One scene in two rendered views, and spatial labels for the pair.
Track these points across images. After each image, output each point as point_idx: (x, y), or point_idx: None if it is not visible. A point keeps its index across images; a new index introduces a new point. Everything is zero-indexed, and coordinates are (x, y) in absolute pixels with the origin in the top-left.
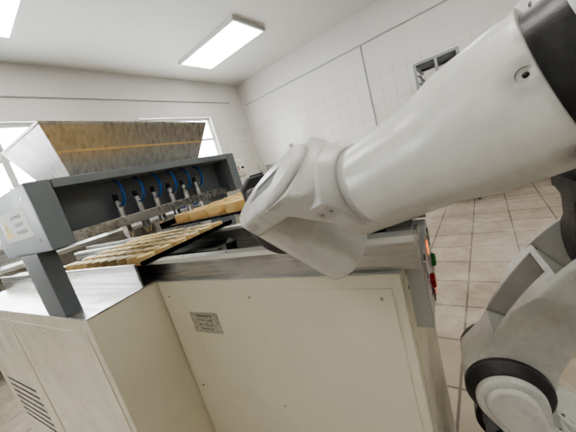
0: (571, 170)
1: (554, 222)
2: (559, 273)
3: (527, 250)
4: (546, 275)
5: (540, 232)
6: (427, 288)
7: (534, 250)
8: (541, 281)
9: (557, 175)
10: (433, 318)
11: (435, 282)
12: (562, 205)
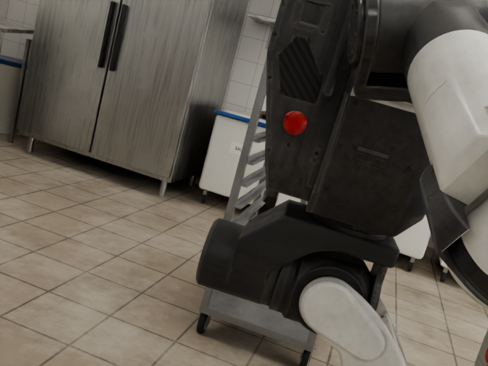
0: (383, 242)
1: (378, 316)
2: (385, 308)
3: (399, 349)
4: (391, 321)
5: (389, 332)
6: (487, 329)
7: (394, 340)
8: (393, 327)
9: (396, 244)
10: (476, 359)
11: (486, 351)
12: (385, 275)
